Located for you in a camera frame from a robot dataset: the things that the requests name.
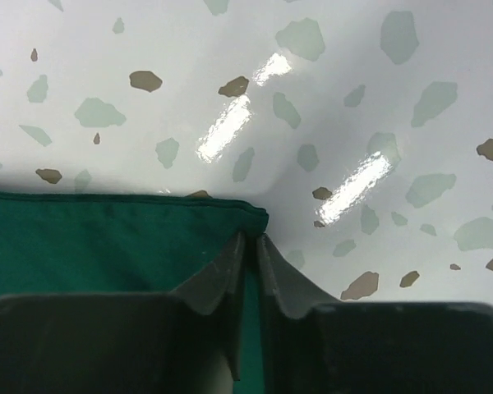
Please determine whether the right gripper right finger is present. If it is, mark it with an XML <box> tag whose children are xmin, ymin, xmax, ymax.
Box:
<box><xmin>256</xmin><ymin>236</ymin><xmax>493</xmax><ymax>393</ymax></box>

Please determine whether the green surgical cloth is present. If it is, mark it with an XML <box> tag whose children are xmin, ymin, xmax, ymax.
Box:
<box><xmin>0</xmin><ymin>187</ymin><xmax>270</xmax><ymax>394</ymax></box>

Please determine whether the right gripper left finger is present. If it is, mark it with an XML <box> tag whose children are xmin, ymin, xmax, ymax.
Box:
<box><xmin>0</xmin><ymin>233</ymin><xmax>247</xmax><ymax>393</ymax></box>

